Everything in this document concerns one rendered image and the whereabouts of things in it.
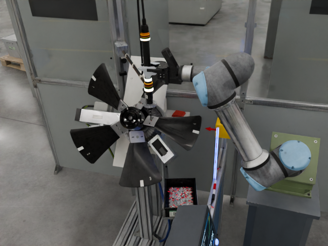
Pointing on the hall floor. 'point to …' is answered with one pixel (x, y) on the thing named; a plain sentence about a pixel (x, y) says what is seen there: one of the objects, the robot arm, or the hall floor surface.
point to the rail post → (221, 199)
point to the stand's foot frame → (134, 240)
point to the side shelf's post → (164, 173)
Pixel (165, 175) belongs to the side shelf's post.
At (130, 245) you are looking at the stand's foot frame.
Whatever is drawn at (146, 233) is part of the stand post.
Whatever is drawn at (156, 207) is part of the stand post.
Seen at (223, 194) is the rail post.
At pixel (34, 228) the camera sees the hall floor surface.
